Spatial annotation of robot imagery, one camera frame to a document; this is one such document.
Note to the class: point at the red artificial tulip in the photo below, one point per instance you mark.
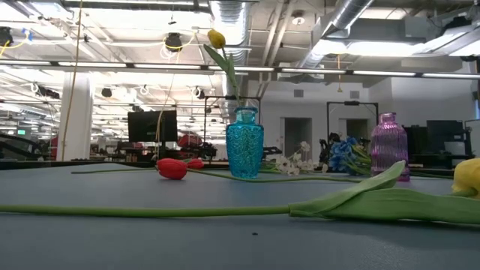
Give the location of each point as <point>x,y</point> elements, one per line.
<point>172,168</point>
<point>195,164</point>

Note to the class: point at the white artificial flower bunch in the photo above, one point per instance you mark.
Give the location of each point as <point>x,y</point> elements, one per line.
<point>290,165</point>

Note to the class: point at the yellow artificial tulip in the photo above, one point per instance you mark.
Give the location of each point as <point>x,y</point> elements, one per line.
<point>216,38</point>
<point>375,210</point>

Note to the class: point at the blue artificial flower bunch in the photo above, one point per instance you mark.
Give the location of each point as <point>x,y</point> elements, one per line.
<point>341,153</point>

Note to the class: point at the blue patterned glass vase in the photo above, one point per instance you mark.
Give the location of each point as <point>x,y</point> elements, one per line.
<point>244,150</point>

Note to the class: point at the pink ribbed glass vase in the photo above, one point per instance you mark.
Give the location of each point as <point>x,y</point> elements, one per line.
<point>390,150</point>

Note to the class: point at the long overhead light bar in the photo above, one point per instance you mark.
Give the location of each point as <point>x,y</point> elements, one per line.
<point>240,68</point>

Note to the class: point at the black monitor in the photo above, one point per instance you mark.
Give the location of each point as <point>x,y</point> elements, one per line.
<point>152,126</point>

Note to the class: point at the white pillar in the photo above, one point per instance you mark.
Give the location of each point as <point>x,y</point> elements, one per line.
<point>77,123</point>

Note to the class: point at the silver ribbed air duct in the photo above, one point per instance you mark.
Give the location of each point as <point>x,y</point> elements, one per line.
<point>230,22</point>

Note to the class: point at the black ceiling camera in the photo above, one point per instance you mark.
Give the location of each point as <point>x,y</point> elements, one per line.
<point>173,41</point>

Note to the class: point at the silver smooth air duct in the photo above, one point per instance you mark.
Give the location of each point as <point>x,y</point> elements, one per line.
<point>337,26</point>

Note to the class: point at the black table frame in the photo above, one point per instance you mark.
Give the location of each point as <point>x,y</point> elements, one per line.
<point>37,164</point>

